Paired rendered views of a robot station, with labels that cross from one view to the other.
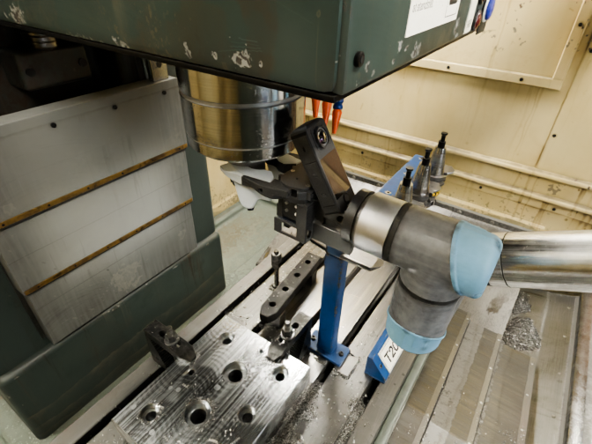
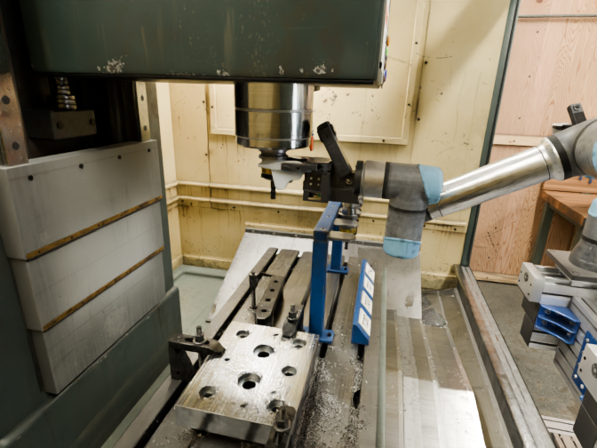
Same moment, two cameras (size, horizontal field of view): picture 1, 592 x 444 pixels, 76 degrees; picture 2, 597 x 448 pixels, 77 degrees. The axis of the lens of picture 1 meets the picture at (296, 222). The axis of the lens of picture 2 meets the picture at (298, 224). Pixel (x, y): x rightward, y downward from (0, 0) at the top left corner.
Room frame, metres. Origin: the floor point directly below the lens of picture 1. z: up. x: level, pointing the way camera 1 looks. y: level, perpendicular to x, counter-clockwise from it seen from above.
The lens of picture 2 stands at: (-0.27, 0.32, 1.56)
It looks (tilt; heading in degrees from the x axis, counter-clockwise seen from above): 19 degrees down; 338
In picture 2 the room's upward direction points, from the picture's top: 2 degrees clockwise
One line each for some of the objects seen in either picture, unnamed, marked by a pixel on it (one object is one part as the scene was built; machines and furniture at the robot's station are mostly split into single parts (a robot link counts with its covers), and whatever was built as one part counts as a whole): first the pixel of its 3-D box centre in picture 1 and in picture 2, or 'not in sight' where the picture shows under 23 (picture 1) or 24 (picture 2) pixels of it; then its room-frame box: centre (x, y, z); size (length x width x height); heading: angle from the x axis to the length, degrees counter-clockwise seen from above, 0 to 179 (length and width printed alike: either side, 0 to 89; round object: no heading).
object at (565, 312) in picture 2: not in sight; (556, 324); (0.42, -0.89, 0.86); 0.09 x 0.09 x 0.09; 56
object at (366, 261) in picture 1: (364, 257); (342, 236); (0.53, -0.13, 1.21); 0.07 x 0.05 x 0.01; 56
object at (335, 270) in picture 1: (331, 306); (318, 290); (0.56, -0.08, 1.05); 0.10 x 0.05 x 0.30; 56
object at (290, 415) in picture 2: not in sight; (280, 444); (0.20, 0.15, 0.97); 0.13 x 0.03 x 0.15; 146
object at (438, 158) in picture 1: (437, 159); not in sight; (0.85, -0.34, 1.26); 0.04 x 0.04 x 0.07
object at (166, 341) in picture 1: (172, 349); (197, 353); (0.50, 0.25, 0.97); 0.13 x 0.03 x 0.15; 56
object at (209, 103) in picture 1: (243, 94); (274, 115); (0.50, 0.07, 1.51); 0.16 x 0.16 x 0.12
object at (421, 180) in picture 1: (422, 176); not in sight; (0.76, -0.28, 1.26); 0.04 x 0.04 x 0.07
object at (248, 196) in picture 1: (246, 188); (280, 175); (0.45, 0.07, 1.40); 0.09 x 0.03 x 0.06; 70
